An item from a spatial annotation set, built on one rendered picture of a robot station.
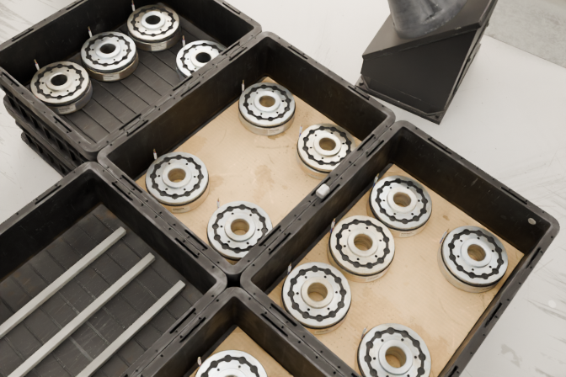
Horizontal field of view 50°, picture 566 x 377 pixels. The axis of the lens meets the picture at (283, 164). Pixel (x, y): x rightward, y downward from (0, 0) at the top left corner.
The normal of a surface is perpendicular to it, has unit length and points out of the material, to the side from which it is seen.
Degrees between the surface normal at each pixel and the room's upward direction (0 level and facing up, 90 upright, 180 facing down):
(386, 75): 90
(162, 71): 0
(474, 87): 0
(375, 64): 90
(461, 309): 0
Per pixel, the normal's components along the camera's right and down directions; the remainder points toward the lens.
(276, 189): 0.06, -0.57
